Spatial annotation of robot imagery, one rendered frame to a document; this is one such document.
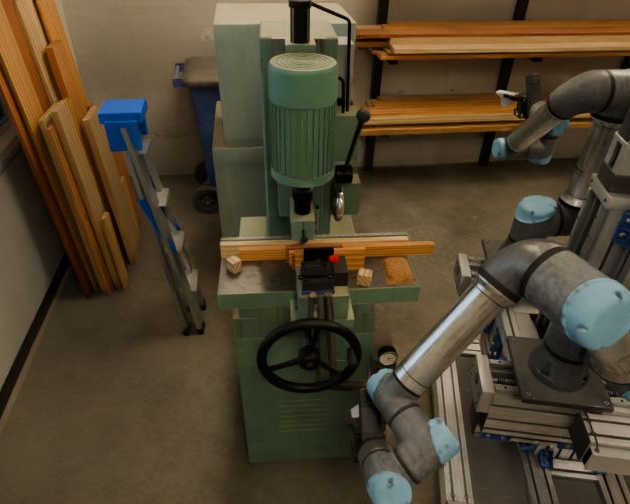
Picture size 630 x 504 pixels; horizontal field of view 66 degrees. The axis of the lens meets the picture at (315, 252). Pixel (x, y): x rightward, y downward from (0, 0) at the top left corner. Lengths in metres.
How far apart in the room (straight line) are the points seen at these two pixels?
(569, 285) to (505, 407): 0.66
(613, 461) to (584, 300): 0.70
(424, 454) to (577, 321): 0.36
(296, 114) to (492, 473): 1.40
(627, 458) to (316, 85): 1.19
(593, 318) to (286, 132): 0.80
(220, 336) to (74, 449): 0.80
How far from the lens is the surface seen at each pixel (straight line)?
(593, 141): 1.69
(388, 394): 1.04
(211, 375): 2.41
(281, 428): 1.93
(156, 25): 3.70
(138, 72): 3.80
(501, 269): 0.96
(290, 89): 1.22
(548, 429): 1.59
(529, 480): 1.99
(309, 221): 1.42
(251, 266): 1.53
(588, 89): 1.57
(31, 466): 2.37
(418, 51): 3.30
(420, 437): 0.99
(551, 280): 0.91
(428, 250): 1.61
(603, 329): 0.92
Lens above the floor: 1.84
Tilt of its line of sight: 37 degrees down
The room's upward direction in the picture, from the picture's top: 1 degrees clockwise
